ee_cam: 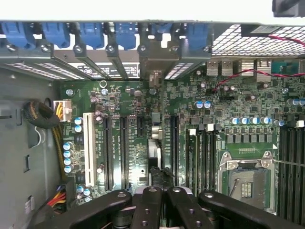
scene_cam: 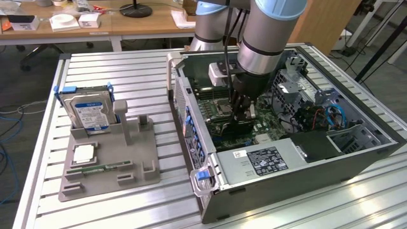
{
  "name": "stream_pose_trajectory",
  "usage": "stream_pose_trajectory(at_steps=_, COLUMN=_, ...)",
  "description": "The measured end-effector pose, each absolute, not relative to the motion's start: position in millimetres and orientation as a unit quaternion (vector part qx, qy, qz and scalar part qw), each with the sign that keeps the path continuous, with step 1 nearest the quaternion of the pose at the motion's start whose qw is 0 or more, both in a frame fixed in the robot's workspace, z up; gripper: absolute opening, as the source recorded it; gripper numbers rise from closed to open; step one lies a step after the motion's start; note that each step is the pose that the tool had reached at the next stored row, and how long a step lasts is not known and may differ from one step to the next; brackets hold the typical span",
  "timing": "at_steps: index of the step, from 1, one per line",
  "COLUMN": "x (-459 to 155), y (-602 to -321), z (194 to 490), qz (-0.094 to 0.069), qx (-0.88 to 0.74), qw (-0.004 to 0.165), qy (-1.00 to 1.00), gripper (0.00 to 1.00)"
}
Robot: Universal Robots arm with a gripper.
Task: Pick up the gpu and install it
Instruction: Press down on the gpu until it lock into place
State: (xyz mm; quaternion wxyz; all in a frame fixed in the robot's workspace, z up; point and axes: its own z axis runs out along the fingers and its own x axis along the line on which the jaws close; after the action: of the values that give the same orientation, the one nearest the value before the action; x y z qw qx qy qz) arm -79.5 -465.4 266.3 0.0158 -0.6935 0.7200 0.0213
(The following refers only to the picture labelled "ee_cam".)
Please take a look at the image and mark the CPU socket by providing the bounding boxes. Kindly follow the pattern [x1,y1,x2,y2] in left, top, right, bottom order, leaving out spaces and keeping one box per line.
[218,151,278,212]

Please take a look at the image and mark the short black expansion slot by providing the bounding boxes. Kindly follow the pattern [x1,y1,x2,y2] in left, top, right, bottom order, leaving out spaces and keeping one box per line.
[137,116,146,137]

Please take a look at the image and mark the white PCI slot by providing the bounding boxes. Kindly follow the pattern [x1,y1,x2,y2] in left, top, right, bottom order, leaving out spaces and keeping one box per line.
[82,112,96,188]

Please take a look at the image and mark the green motherboard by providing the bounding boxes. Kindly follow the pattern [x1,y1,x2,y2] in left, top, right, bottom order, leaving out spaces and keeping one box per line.
[59,71,305,215]

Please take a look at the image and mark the silver socket locking lever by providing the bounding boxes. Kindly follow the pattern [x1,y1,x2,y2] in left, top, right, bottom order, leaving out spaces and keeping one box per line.
[273,160,305,167]

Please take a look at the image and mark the white power connector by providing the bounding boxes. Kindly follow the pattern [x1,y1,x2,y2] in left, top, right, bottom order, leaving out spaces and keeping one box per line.
[53,100,72,122]

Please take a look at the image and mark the blue slot latch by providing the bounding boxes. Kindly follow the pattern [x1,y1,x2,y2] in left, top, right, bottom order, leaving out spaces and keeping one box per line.
[80,22,104,50]
[115,22,139,51]
[187,22,209,47]
[2,22,36,50]
[42,22,71,48]

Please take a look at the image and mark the open dark grey PC case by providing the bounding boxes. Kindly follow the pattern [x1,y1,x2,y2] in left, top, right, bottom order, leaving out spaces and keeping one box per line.
[0,19,305,229]

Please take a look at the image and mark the red yellow power wires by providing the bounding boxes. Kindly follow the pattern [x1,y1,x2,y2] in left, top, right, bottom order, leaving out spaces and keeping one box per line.
[46,186,67,210]

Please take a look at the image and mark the black sleeved power cable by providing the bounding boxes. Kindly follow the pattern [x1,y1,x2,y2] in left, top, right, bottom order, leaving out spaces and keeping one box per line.
[22,101,72,184]

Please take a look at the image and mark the red black twisted wire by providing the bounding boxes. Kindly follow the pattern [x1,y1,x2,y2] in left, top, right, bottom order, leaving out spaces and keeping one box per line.
[212,34,305,93]

